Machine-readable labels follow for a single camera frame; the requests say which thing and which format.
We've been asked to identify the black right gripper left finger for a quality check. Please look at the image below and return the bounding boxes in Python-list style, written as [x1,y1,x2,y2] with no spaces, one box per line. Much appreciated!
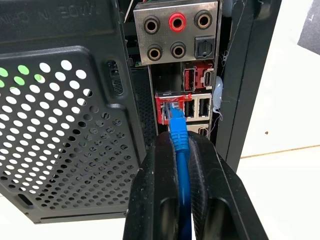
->
[122,131,181,240]

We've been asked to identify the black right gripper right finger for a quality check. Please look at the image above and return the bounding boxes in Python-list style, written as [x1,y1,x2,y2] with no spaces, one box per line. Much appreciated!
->
[186,130,270,240]

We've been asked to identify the blue ethernet cable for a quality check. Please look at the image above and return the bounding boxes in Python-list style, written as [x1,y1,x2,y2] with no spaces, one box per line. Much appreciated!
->
[161,101,194,240]

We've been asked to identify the black computer tower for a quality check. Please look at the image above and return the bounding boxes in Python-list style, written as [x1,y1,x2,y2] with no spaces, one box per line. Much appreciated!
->
[0,0,283,225]

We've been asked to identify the dark grey mat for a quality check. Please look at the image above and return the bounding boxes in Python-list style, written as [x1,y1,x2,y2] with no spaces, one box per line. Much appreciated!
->
[297,0,320,56]

